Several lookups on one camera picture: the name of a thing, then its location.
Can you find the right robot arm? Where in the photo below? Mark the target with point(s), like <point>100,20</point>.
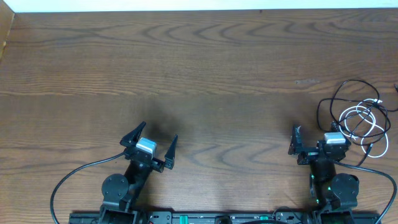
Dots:
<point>335,193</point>

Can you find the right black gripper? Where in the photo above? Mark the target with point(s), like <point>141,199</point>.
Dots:
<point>310,149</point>

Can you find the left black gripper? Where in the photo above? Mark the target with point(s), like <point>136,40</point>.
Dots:
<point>154,162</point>

